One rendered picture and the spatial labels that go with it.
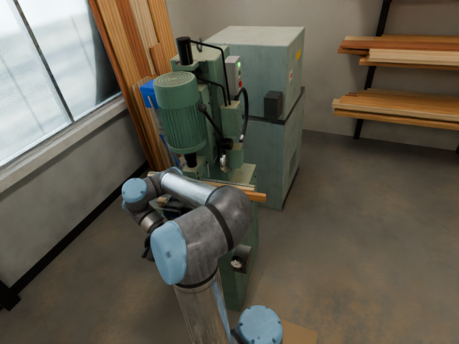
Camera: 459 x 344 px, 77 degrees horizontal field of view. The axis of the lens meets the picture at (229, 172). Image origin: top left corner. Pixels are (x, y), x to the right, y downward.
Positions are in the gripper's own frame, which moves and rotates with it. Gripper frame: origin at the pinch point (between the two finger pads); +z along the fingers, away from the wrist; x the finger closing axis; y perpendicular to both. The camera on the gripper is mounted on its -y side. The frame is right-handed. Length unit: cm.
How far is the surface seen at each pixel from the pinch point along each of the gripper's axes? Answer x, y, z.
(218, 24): 111, 204, -183
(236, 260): 29.9, 18.3, 10.9
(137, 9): 53, 117, -195
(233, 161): 19, 53, -24
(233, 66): -16, 75, -45
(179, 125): -17, 36, -39
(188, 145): -7.8, 34.8, -34.4
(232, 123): 1, 61, -32
